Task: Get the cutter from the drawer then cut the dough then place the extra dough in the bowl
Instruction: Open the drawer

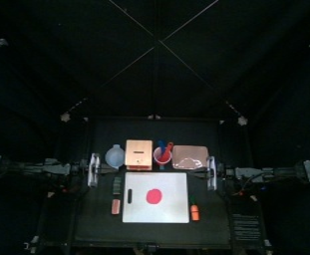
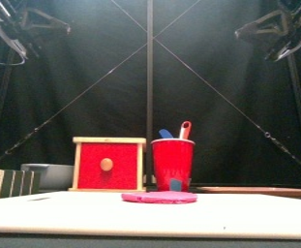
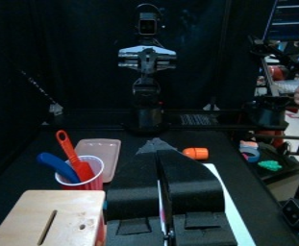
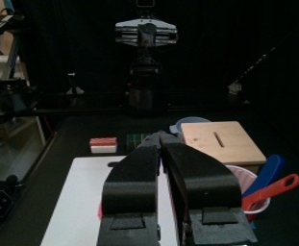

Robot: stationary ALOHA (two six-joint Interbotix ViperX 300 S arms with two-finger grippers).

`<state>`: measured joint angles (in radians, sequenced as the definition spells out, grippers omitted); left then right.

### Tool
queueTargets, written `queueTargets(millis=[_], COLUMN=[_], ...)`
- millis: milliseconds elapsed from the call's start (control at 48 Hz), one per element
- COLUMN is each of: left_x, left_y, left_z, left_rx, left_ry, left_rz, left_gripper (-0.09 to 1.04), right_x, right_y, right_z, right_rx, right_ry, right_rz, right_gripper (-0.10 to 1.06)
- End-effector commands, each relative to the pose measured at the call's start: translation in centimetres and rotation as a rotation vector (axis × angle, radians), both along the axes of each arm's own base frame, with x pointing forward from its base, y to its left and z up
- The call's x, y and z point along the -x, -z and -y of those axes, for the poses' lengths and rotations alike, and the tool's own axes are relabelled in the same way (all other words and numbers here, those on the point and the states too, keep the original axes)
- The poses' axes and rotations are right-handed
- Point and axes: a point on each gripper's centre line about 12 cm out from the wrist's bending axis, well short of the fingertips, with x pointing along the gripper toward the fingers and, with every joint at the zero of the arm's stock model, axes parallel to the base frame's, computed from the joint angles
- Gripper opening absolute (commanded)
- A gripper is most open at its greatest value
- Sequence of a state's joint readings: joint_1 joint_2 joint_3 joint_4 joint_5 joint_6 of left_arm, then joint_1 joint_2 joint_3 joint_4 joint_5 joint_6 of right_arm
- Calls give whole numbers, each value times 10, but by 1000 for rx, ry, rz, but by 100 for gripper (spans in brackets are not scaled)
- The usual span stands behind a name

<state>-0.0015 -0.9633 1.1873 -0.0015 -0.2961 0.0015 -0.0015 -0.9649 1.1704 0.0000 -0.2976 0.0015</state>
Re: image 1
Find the red front drawer with knob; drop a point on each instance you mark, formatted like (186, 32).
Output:
(140, 167)

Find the wooden drawer box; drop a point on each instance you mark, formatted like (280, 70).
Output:
(138, 151)

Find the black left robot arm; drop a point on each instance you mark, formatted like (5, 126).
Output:
(38, 168)

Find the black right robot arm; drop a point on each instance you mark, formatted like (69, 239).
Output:
(268, 172)

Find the light blue plastic bowl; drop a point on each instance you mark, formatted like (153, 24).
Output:
(116, 156)

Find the pink dough disc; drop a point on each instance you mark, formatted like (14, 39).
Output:
(154, 196)

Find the green striped toy block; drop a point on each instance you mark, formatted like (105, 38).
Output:
(117, 186)

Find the pink brown tray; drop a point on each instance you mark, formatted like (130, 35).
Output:
(190, 152)

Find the red plastic cup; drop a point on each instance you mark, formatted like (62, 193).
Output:
(162, 159)

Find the red plastic utensil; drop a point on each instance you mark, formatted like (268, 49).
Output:
(169, 147)

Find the orange toy carrot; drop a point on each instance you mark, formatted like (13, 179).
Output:
(194, 211)

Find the blue plastic utensil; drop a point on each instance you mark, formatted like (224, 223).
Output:
(161, 145)

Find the white cutting board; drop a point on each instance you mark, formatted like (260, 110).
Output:
(170, 212)

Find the printed black label sheet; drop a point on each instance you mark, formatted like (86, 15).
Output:
(247, 227)

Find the black backdrop cloth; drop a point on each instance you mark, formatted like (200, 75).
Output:
(73, 73)

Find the white table corner bracket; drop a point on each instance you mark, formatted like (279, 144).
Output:
(31, 243)
(268, 244)

